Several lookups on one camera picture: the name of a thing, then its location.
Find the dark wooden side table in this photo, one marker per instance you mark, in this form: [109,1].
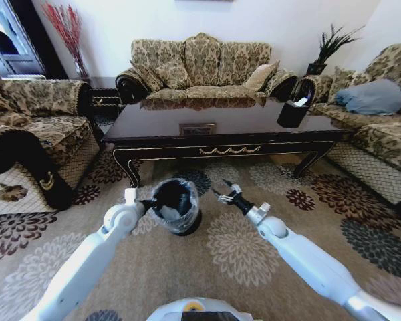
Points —
[103,97]

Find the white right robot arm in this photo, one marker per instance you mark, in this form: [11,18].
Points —
[307,254]

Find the white robot front shell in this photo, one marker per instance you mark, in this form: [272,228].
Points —
[197,309]

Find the black square tissue box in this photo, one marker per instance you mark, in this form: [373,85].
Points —
[290,115]

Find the white crumpled paper trash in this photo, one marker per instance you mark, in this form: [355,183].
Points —
[168,212]

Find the floral three-seat sofa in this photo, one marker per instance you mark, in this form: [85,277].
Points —
[204,67]

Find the dark wooden coffee table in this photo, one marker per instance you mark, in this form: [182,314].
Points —
[200,115]

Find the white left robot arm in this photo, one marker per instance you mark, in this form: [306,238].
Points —
[87,254]

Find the green plant in black pot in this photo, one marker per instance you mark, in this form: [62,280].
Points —
[331,43]

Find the floral sofa with lattice skirt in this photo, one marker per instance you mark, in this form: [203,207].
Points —
[377,133]

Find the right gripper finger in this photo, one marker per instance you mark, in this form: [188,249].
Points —
[236,189]
[224,199]

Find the red branches in vase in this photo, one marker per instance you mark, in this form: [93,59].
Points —
[70,33]

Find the glass panelled door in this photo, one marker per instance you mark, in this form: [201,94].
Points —
[10,40]

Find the clear plastic bin liner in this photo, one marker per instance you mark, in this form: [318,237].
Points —
[194,200]

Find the beige floral rug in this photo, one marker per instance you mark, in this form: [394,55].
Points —
[194,267]

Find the beige textured cushion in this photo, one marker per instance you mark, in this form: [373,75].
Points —
[261,77]

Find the floral patterned cushion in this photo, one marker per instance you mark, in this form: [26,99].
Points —
[172,76]

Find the small floral cushion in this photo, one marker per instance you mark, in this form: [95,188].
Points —
[340,82]

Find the black round trash bin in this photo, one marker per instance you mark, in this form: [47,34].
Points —
[182,200]

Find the grey-blue pillow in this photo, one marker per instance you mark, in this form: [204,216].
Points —
[371,97]

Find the floral armchair with dark arm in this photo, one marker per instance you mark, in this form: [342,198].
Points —
[46,110]

